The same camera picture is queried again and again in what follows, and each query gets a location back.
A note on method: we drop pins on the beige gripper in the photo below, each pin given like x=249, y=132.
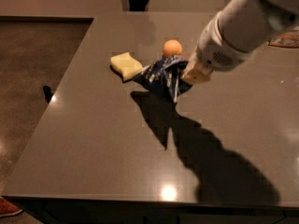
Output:
x=212, y=51

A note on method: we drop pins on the blue potato chip bag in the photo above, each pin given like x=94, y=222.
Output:
x=163, y=78

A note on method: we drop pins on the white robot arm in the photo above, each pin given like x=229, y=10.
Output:
x=235, y=32

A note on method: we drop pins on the orange fruit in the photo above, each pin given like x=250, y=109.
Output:
x=172, y=47

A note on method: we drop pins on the yellow sponge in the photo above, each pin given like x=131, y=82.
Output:
x=125, y=65

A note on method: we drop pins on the snack package at table edge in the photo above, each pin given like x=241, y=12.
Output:
x=289, y=40

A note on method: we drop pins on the small black floor object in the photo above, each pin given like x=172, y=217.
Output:
x=48, y=92

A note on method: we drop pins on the red shoe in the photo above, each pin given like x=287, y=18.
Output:
x=8, y=209

